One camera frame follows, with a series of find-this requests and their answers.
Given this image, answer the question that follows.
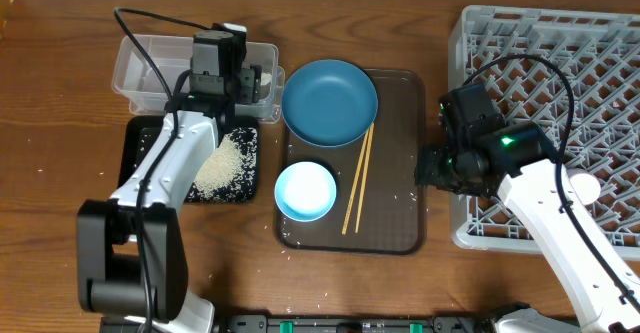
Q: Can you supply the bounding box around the white napkin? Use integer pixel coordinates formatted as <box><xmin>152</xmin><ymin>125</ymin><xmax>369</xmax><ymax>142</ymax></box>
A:
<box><xmin>260</xmin><ymin>73</ymin><xmax>272</xmax><ymax>87</ymax></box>

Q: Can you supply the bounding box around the pile of white rice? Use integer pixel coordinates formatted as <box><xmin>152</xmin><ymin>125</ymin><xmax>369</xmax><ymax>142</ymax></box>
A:
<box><xmin>188</xmin><ymin>129</ymin><xmax>257</xmax><ymax>203</ymax></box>

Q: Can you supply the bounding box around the dark blue plate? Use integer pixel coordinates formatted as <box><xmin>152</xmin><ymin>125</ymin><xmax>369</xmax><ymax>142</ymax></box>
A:
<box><xmin>282</xmin><ymin>59</ymin><xmax>379</xmax><ymax>148</ymax></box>

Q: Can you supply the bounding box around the white paper cup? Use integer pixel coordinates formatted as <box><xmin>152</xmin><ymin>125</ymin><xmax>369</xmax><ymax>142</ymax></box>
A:
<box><xmin>567</xmin><ymin>168</ymin><xmax>601</xmax><ymax>205</ymax></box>

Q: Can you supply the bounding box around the light blue rice bowl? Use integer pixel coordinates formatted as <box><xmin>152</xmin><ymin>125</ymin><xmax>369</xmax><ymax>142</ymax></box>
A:
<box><xmin>274</xmin><ymin>161</ymin><xmax>337</xmax><ymax>223</ymax></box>

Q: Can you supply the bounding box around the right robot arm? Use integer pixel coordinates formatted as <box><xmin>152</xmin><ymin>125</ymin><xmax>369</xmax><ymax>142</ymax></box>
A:
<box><xmin>414</xmin><ymin>83</ymin><xmax>639</xmax><ymax>332</ymax></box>

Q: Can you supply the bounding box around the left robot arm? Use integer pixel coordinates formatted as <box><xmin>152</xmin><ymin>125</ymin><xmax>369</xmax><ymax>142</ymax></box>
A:
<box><xmin>76</xmin><ymin>23</ymin><xmax>260</xmax><ymax>332</ymax></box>

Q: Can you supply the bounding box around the grey dishwasher rack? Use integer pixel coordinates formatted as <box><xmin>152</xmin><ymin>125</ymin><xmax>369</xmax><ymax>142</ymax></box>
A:
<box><xmin>448</xmin><ymin>5</ymin><xmax>639</xmax><ymax>261</ymax></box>

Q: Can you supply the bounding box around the brown serving tray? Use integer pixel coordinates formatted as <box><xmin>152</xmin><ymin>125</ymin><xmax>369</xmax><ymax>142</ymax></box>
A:
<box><xmin>274</xmin><ymin>69</ymin><xmax>426</xmax><ymax>255</ymax></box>

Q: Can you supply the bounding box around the black rectangular bin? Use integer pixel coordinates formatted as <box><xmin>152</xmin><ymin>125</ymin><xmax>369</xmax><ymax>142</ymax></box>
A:
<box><xmin>118</xmin><ymin>116</ymin><xmax>259</xmax><ymax>204</ymax></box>

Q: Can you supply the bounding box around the clear plastic bin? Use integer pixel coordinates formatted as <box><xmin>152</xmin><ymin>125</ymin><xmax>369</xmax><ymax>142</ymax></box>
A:
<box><xmin>112</xmin><ymin>35</ymin><xmax>285</xmax><ymax>123</ymax></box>

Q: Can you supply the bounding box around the right wooden chopstick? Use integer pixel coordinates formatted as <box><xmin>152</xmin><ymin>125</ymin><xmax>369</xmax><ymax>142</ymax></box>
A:
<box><xmin>355</xmin><ymin>123</ymin><xmax>375</xmax><ymax>233</ymax></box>

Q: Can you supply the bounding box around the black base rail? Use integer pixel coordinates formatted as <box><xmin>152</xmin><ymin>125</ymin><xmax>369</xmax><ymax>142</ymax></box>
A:
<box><xmin>217</xmin><ymin>315</ymin><xmax>493</xmax><ymax>333</ymax></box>

